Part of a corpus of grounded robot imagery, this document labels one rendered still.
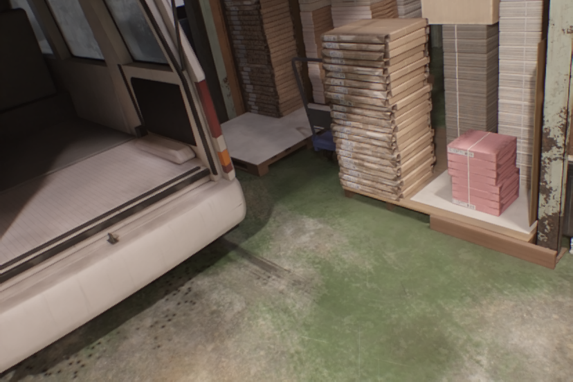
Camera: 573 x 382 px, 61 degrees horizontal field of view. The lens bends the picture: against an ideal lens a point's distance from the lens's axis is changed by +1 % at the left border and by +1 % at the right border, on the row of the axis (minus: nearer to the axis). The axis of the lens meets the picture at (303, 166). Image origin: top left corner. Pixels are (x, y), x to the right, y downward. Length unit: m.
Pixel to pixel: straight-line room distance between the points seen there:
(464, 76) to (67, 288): 2.33
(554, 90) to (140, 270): 2.00
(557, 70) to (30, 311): 2.37
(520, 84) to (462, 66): 0.34
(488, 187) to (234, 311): 1.49
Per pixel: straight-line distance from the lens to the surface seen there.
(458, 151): 2.80
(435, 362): 2.21
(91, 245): 2.44
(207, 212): 2.52
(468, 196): 2.90
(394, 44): 2.73
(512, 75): 2.92
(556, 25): 2.30
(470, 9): 2.93
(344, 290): 2.56
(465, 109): 3.11
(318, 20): 4.71
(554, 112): 2.41
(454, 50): 3.02
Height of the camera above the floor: 1.66
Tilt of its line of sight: 26 degrees down
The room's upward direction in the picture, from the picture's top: 11 degrees counter-clockwise
